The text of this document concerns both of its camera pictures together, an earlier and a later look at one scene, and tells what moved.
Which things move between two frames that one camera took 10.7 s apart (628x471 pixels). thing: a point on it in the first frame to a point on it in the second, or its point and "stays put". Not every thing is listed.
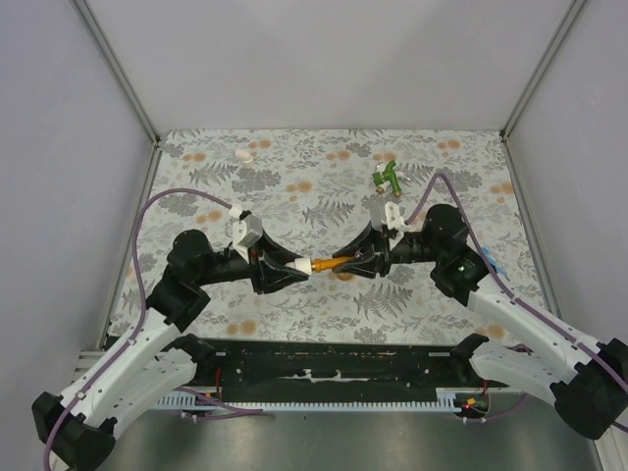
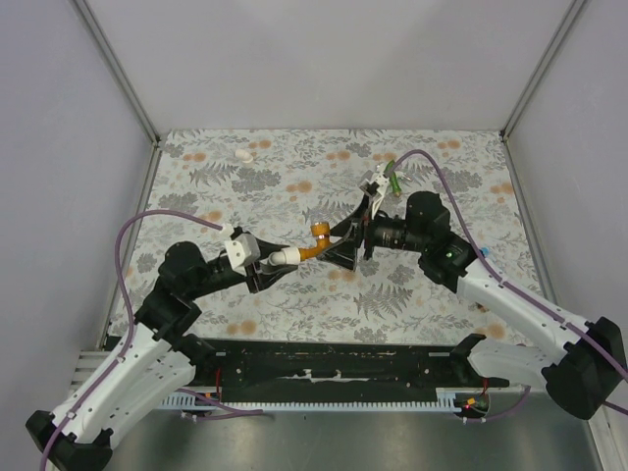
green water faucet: [388, 175] stays put
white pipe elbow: [243, 155] stays put
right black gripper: [371, 240] to [362, 214]
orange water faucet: [319, 264] to [321, 231]
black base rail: [337, 364] stays put
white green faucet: [393, 177] stays put
